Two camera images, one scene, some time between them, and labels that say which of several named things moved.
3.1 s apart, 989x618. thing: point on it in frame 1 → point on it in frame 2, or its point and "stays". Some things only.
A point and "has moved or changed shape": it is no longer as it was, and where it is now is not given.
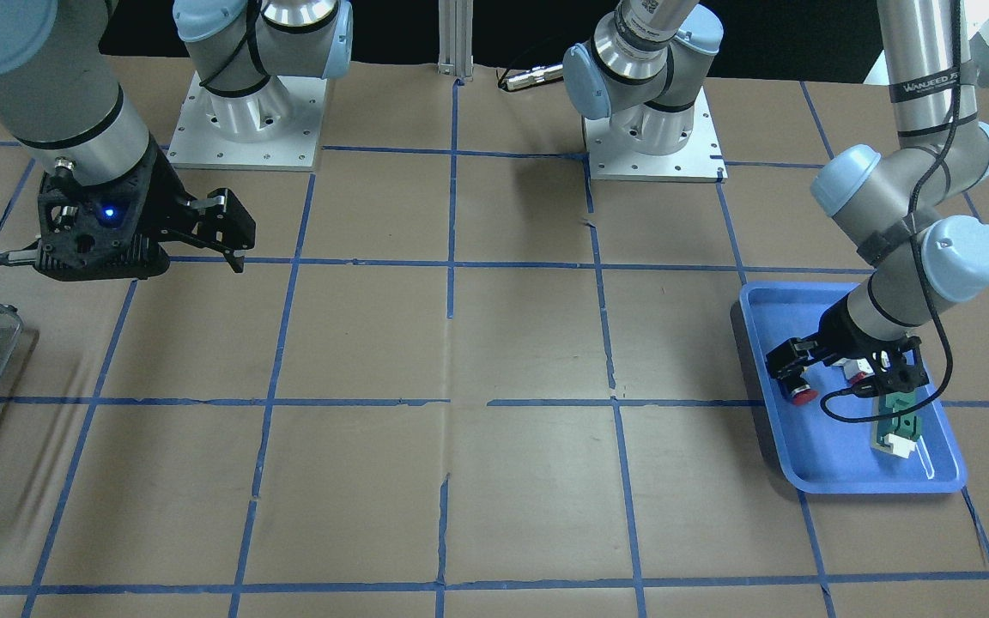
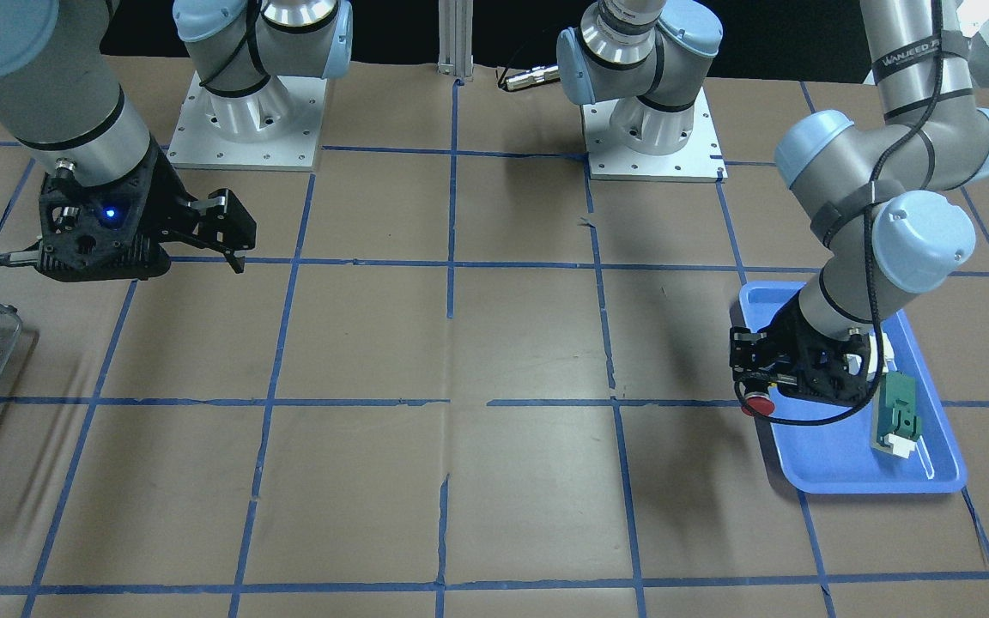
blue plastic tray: [822, 456] stays
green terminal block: [901, 433] stays
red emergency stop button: [805, 396] has moved or changed shape
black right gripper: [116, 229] stays
